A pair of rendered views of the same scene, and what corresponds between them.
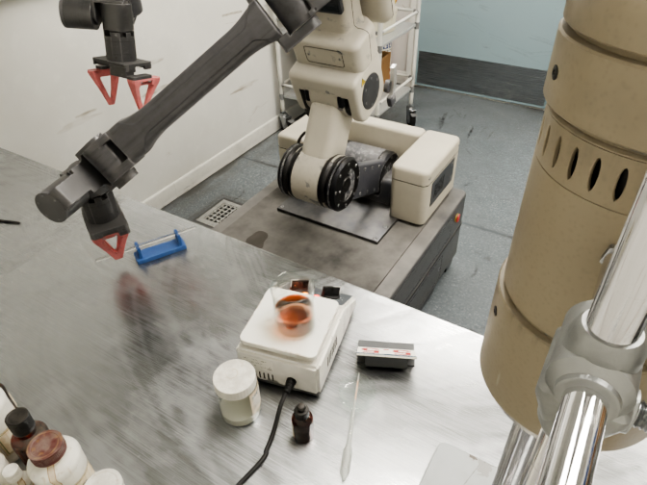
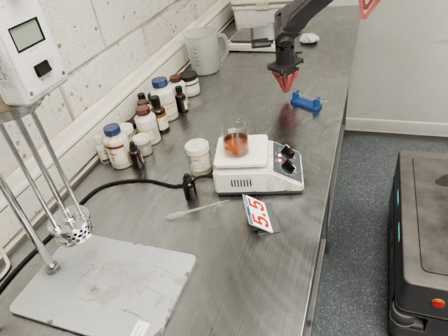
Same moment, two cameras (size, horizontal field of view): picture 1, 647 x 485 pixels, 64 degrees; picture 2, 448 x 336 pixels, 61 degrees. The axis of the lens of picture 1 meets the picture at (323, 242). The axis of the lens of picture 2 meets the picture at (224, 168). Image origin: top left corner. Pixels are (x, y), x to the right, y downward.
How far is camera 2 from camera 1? 0.76 m
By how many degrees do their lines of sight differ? 62
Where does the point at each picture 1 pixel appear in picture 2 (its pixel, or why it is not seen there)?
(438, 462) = (179, 256)
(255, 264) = (319, 139)
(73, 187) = (260, 32)
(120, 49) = not seen: outside the picture
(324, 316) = (250, 161)
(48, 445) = (142, 109)
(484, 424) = (218, 283)
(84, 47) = not seen: outside the picture
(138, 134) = (288, 13)
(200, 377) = not seen: hidden behind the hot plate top
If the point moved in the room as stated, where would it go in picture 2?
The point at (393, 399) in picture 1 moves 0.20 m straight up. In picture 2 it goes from (226, 229) to (213, 151)
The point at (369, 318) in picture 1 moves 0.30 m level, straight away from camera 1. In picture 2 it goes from (296, 203) to (429, 180)
